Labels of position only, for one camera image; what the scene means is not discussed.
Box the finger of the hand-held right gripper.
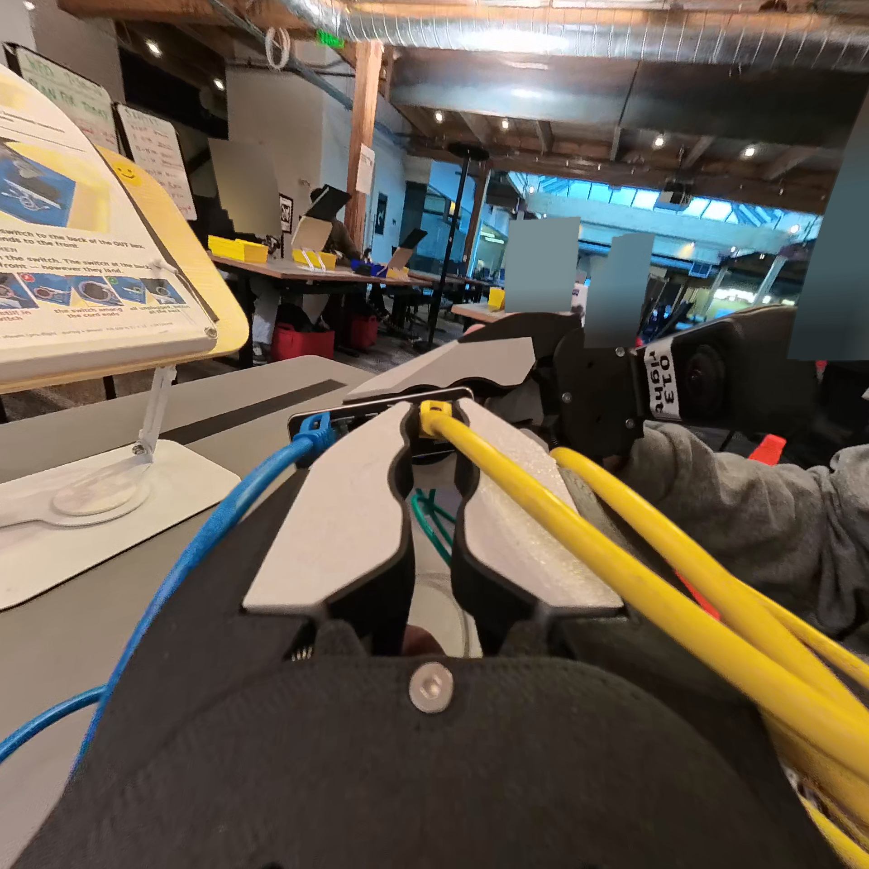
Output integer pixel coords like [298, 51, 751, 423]
[483, 386, 547, 430]
[343, 336, 539, 403]

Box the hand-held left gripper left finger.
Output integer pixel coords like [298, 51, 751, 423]
[242, 401, 418, 657]

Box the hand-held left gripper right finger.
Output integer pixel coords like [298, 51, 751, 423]
[450, 398, 625, 656]

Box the yellow ethernet cable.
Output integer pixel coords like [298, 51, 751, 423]
[419, 399, 869, 869]

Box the green ethernet cable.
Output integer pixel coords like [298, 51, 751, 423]
[409, 487, 457, 568]

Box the blue ethernet cable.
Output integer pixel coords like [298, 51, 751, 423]
[0, 412, 338, 764]

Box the black ethernet splitter box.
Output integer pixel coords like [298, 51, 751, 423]
[288, 387, 476, 463]

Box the brown background work table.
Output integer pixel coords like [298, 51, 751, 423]
[207, 253, 435, 354]
[451, 302, 517, 325]

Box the white metal document stand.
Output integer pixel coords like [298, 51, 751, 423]
[0, 333, 242, 612]

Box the whiteboard with red writing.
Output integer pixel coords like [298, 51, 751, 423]
[114, 102, 199, 221]

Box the whiteboard with green writing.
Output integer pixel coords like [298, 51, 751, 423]
[5, 44, 122, 153]

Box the wooden support post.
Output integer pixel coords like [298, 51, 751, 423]
[344, 41, 386, 253]

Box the silver round ventilation duct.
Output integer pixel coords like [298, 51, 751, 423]
[278, 0, 869, 63]

